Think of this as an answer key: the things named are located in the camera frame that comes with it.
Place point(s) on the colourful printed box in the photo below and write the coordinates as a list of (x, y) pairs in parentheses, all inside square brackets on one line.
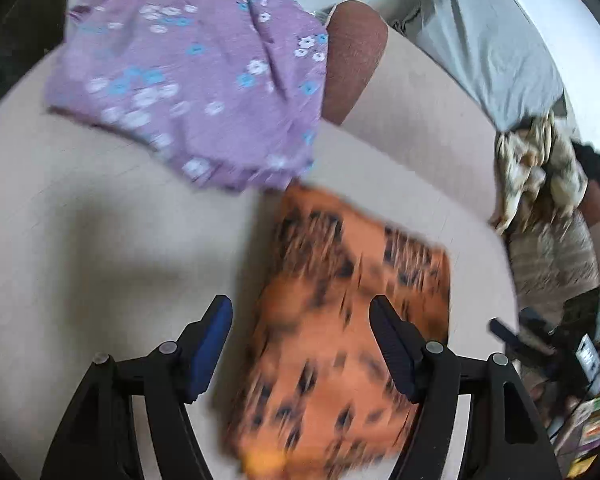
[(587, 435)]

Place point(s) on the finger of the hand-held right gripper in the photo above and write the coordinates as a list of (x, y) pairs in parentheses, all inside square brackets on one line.
[(504, 331)]

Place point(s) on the purple floral garment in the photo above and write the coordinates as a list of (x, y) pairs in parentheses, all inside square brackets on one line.
[(190, 75)]

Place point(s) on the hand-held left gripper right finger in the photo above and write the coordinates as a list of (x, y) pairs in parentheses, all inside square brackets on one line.
[(395, 350)]

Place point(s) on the orange black-spotted garment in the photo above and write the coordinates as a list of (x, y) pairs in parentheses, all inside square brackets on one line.
[(325, 340)]

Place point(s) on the cream floral crumpled cloth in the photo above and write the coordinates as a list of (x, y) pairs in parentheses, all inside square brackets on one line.
[(535, 170)]

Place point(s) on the beige bed sheet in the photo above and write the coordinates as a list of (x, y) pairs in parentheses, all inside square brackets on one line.
[(105, 240)]

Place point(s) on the grey cloth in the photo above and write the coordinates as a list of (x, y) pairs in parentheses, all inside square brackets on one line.
[(485, 40)]

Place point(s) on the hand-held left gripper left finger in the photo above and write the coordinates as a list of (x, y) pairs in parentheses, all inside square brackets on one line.
[(207, 355)]

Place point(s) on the beige striped cloth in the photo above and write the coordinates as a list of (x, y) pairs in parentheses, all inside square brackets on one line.
[(555, 255)]

